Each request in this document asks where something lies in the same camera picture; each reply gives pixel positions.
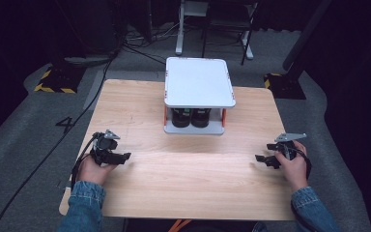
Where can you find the black slanted pole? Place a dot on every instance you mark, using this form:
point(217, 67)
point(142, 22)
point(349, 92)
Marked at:
point(306, 35)

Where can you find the black yellow striped base plate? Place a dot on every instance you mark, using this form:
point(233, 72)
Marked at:
point(286, 87)
point(59, 82)

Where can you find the white two-tier shoe rack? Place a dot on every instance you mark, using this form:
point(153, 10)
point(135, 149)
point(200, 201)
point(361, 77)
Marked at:
point(198, 83)

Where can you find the person's left hand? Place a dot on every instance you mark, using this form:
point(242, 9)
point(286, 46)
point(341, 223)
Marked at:
point(93, 170)

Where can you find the person's right hand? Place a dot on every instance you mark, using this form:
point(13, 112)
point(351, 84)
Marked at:
point(294, 170)

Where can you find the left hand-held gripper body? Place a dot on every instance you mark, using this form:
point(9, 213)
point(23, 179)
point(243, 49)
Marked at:
point(104, 146)

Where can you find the white metal stand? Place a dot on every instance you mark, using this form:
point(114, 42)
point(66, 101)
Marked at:
point(181, 32)

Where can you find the black folding stand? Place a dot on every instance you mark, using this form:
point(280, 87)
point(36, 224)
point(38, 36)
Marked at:
point(225, 22)

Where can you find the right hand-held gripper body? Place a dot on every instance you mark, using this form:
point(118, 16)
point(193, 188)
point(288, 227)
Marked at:
point(286, 146)

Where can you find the black sandal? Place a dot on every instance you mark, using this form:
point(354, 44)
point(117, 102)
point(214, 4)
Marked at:
point(201, 117)
point(181, 117)

